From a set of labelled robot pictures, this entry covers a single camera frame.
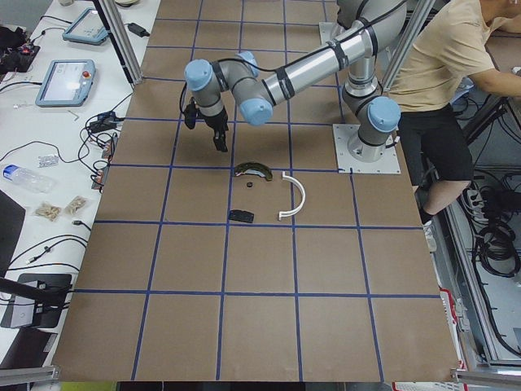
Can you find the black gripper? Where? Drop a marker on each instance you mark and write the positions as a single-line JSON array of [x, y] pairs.
[[214, 123]]

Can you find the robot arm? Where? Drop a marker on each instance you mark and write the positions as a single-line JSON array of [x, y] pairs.
[[369, 27]]

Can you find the green brake shoe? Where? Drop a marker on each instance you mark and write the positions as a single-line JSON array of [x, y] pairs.
[[254, 168]]

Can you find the black brake pad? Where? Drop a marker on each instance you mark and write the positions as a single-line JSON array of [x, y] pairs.
[[243, 216]]

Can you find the white curved plastic part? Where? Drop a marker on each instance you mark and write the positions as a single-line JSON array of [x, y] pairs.
[[298, 198]]

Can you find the black power adapter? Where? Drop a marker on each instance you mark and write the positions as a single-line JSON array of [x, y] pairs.
[[138, 30]]

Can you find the blue teach pendant near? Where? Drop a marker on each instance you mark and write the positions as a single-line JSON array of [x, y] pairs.
[[67, 83]]

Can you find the blue teach pendant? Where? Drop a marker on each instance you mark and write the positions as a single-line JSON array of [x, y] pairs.
[[87, 28], [67, 83]]

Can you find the blue teach pendant far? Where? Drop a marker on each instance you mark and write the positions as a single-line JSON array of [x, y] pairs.
[[87, 28]]

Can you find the bag of small parts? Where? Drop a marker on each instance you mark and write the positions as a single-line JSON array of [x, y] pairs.
[[47, 211]]

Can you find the clear plastic bottle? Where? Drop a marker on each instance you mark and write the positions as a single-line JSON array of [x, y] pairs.
[[27, 179]]

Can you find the person in beige shirt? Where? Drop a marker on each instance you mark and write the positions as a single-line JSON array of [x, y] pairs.
[[450, 48]]

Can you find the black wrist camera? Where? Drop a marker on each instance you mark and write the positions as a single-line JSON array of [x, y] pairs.
[[191, 114]]

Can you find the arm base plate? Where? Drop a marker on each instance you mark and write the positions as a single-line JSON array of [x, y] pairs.
[[329, 30], [355, 157]]

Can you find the aluminium frame post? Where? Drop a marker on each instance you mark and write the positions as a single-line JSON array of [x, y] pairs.
[[112, 22]]

